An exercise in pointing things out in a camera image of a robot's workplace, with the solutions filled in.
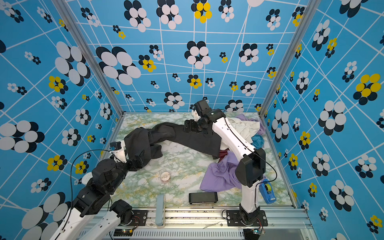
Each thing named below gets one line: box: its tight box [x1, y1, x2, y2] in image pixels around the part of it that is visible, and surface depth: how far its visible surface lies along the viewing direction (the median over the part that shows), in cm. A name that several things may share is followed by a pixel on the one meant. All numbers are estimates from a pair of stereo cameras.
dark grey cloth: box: [124, 122, 222, 168], surface depth 99 cm
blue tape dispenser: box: [259, 178, 277, 204], surface depth 79 cm
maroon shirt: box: [218, 148, 230, 163], surface depth 96 cm
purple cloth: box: [200, 150, 242, 192], surface depth 86 cm
